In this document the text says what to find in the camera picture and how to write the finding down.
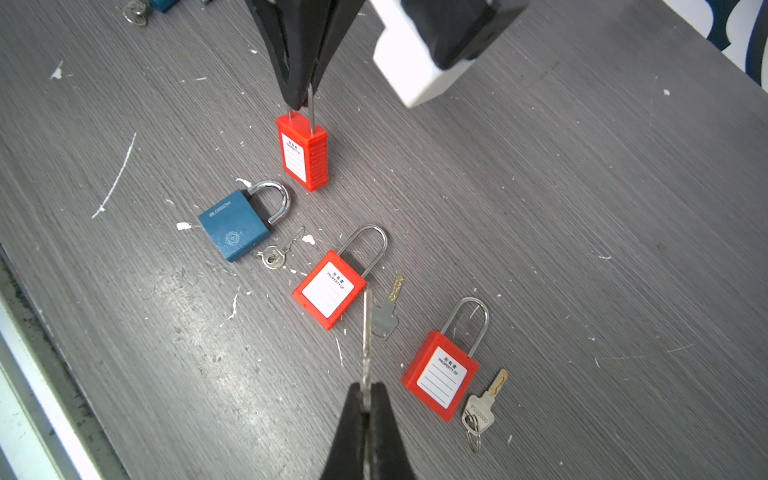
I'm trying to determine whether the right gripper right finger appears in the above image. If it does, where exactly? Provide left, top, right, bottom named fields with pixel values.
left=369, top=382, right=416, bottom=480

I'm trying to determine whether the blue padlock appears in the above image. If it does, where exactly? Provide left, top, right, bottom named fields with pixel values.
left=122, top=0, right=178, bottom=27
left=198, top=180, right=292, bottom=263

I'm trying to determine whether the silver key with ring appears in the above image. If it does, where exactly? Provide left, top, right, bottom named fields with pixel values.
left=461, top=368, right=508, bottom=453

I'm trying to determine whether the small blue padlock key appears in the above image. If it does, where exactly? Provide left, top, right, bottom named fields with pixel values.
left=260, top=226, right=306, bottom=270

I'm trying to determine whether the loose silver brass key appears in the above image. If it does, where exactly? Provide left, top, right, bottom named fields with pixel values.
left=372, top=276, right=404, bottom=340

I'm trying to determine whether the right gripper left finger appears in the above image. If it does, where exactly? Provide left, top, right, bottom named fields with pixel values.
left=320, top=383, right=364, bottom=480

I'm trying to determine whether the red padlock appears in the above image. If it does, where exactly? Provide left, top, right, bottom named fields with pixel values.
left=292, top=224, right=388, bottom=330
left=401, top=297, right=490, bottom=422
left=276, top=84, right=329, bottom=192

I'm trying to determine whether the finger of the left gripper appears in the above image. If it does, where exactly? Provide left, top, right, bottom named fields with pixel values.
left=245, top=0, right=318, bottom=110
left=311, top=0, right=364, bottom=94

